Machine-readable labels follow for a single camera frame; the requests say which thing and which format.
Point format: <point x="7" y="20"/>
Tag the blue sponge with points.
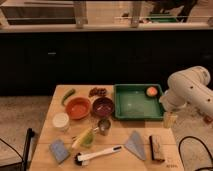
<point x="59" y="151"/>

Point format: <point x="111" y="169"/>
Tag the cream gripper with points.
<point x="169" y="119"/>

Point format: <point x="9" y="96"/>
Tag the grey towel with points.
<point x="136" y="146"/>

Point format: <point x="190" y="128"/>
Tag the wooden block eraser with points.
<point x="156" y="148"/>

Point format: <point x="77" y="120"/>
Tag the orange fruit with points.
<point x="151" y="91"/>

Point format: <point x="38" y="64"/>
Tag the white round container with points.
<point x="61" y="121"/>

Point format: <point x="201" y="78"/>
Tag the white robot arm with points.
<point x="187" y="86"/>

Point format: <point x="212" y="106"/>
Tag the black chair frame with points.
<point x="24" y="157"/>

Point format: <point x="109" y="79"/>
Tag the green plastic tray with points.
<point x="132" y="102"/>

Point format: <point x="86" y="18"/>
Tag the green pepper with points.
<point x="68" y="94"/>

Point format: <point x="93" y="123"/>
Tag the metal measuring cup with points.
<point x="103" y="127"/>

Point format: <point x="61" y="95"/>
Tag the white dish brush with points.
<point x="82" y="159"/>

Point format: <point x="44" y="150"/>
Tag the corn cob toy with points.
<point x="84" y="139"/>

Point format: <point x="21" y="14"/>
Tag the orange bowl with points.
<point x="78" y="108"/>

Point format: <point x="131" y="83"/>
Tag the dark purple bowl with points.
<point x="103" y="107"/>

